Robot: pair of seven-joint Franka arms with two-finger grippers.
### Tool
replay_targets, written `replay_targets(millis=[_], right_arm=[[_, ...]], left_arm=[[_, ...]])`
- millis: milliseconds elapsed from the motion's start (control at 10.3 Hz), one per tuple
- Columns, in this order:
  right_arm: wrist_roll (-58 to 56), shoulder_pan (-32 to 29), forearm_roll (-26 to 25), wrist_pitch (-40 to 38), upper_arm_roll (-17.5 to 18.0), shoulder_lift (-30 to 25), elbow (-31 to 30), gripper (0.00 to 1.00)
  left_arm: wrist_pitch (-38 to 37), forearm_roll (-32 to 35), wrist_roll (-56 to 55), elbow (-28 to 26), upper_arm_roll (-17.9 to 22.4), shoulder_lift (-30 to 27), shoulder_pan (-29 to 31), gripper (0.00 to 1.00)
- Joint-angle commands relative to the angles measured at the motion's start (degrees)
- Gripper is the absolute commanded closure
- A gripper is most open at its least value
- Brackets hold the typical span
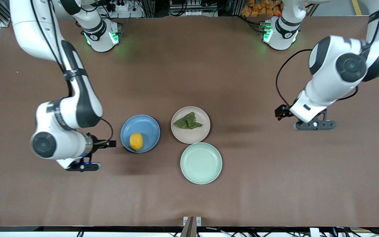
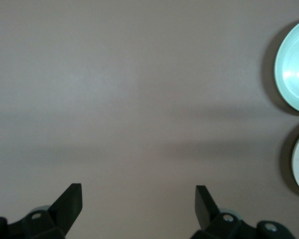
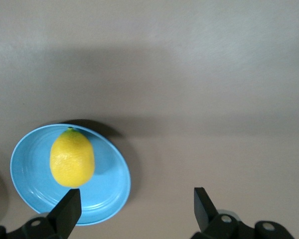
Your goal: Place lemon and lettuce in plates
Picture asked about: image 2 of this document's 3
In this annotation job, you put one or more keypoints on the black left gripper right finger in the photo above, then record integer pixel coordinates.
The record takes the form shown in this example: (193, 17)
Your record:
(206, 214)

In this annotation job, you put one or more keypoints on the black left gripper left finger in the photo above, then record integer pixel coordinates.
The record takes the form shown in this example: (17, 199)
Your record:
(64, 211)

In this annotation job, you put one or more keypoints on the mint green round plate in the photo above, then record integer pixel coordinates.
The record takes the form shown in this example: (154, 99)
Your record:
(294, 69)

